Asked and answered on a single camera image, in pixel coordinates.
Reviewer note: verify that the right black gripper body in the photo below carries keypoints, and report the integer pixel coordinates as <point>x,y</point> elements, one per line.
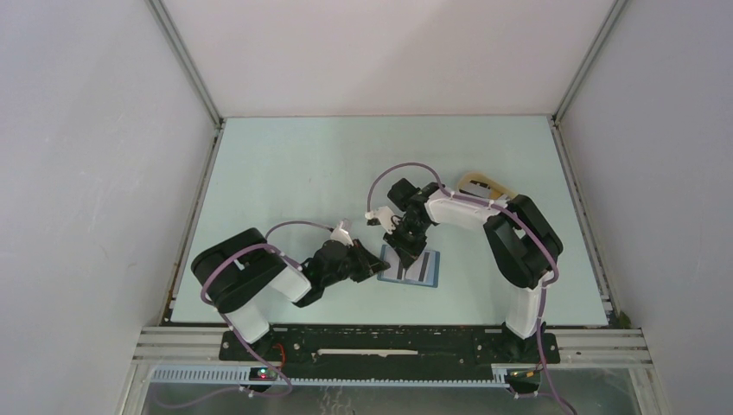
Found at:
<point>408,235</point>

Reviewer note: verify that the aluminium frame rail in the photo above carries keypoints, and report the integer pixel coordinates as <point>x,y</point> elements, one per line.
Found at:
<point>578,348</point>

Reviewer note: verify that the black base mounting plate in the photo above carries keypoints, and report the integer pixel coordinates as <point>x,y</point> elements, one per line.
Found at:
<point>401,352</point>

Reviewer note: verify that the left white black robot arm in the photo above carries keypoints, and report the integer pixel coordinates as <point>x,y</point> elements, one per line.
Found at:
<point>233,272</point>

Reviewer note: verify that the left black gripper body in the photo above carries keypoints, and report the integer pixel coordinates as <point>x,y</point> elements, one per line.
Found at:
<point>354,264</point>

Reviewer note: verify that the controller board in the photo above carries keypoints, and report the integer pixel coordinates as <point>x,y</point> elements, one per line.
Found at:
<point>524,375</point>
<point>263,374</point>

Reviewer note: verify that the beige oval tray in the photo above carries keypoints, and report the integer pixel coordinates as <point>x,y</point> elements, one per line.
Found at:
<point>499,192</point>

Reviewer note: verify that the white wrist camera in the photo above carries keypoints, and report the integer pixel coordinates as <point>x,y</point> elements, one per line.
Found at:
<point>383,217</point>
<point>341,233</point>

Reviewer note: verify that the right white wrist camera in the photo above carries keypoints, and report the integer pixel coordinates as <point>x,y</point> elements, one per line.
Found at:
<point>383,217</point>

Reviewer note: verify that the white striped credit card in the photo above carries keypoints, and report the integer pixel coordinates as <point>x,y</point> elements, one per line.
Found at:
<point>396,271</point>

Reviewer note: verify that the right controller board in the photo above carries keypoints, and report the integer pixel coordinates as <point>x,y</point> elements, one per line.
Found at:
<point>524,375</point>

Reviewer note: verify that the white cable duct strip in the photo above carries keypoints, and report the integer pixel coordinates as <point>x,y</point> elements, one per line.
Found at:
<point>241,376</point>

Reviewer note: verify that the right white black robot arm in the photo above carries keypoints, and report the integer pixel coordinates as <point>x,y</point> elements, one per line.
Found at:
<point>524,245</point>

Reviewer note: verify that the blue card holder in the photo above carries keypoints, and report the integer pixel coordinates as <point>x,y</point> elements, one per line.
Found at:
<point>407,281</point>

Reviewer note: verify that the black striped card in tray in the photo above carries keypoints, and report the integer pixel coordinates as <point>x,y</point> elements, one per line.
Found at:
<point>475,185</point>

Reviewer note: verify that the left controller board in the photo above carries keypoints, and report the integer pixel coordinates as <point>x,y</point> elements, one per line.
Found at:
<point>263,374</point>

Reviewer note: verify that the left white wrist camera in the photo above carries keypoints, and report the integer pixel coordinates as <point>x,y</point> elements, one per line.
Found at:
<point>341,233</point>

